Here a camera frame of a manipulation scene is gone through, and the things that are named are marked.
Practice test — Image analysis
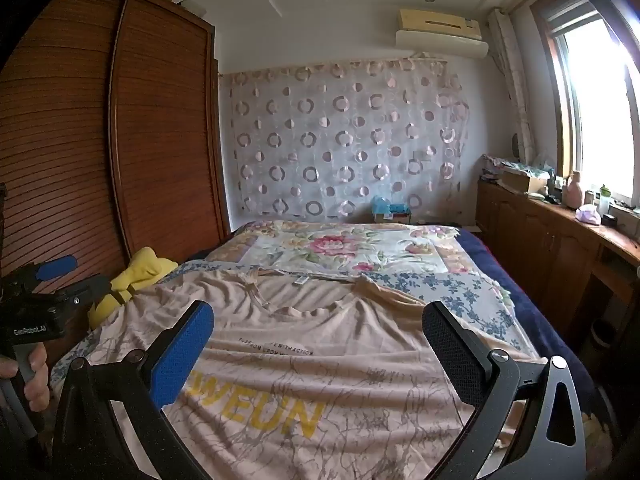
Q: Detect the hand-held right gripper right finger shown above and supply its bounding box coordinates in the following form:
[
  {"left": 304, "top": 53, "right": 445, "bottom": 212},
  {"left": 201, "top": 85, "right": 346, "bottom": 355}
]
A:
[{"left": 421, "top": 301, "right": 587, "bottom": 480}]

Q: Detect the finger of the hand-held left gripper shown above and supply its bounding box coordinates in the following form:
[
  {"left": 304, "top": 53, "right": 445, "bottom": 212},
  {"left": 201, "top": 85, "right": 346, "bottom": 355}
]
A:
[
  {"left": 55, "top": 274, "right": 112, "bottom": 313},
  {"left": 2, "top": 255, "right": 79, "bottom": 295}
]

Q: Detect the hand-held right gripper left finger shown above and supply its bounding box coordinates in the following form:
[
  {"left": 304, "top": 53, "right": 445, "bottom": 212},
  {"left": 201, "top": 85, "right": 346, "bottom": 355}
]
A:
[{"left": 52, "top": 301, "right": 226, "bottom": 480}]

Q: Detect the beige printed t-shirt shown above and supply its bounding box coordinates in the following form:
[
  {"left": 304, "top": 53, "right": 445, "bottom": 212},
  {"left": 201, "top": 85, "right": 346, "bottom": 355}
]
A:
[{"left": 90, "top": 269, "right": 546, "bottom": 480}]

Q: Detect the person's left hand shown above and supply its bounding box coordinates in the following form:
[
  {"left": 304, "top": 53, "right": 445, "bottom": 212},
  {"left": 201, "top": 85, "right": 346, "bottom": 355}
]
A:
[{"left": 0, "top": 346, "right": 52, "bottom": 413}]

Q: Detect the blue floral bedspread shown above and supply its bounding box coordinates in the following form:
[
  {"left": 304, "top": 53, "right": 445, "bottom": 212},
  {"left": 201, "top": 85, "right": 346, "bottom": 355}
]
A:
[{"left": 47, "top": 259, "right": 546, "bottom": 396}]

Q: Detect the yellow cloth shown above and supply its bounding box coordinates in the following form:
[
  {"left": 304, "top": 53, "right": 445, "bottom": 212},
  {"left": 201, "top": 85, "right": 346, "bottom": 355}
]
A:
[{"left": 87, "top": 246, "right": 178, "bottom": 331}]

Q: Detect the navy blue blanket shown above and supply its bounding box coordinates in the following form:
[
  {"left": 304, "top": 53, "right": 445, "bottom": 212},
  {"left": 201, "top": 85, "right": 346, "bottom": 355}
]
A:
[{"left": 457, "top": 227, "right": 601, "bottom": 411}]

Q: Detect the long wooden cabinet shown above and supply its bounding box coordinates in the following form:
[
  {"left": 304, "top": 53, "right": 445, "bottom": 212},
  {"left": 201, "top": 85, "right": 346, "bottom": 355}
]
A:
[{"left": 475, "top": 180, "right": 640, "bottom": 376}]

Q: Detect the dark waste bin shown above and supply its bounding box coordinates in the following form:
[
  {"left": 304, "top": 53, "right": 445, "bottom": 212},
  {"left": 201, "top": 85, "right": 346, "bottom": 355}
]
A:
[{"left": 590, "top": 320, "right": 618, "bottom": 361}]

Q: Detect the wooden louvred wardrobe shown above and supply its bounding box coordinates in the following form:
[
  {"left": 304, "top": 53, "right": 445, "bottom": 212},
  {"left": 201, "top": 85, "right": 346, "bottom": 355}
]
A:
[{"left": 0, "top": 0, "right": 231, "bottom": 361}]

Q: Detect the pink floral quilt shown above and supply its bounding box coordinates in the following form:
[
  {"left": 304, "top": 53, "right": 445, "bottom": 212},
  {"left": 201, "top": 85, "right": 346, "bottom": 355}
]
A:
[{"left": 205, "top": 220, "right": 501, "bottom": 281}]

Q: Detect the cardboard box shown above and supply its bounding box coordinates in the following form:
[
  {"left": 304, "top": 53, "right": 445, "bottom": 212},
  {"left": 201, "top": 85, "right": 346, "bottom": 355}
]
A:
[{"left": 500, "top": 167, "right": 548, "bottom": 196}]

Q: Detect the pile of folded cloths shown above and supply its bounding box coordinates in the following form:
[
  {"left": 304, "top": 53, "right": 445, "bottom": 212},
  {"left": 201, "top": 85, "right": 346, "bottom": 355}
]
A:
[{"left": 481, "top": 154, "right": 556, "bottom": 181}]

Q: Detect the pink bottle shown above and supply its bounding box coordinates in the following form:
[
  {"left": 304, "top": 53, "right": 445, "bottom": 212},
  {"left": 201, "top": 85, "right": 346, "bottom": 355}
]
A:
[{"left": 565, "top": 171, "right": 583, "bottom": 211}]

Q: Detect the sheer curtain with circles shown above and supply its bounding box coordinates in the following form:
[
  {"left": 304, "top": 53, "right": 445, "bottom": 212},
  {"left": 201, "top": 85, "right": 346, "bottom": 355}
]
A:
[{"left": 220, "top": 57, "right": 471, "bottom": 226}]

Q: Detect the tied pale window curtain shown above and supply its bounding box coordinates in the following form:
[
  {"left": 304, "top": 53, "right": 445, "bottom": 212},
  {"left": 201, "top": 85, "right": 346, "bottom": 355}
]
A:
[{"left": 487, "top": 7, "right": 536, "bottom": 161}]

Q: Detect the window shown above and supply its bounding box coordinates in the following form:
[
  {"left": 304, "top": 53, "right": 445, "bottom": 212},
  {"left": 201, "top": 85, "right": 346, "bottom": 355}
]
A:
[{"left": 530, "top": 0, "right": 640, "bottom": 211}]

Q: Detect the wall air conditioner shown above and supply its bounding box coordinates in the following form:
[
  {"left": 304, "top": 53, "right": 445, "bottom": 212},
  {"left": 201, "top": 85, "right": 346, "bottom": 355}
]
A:
[{"left": 395, "top": 7, "right": 490, "bottom": 58}]

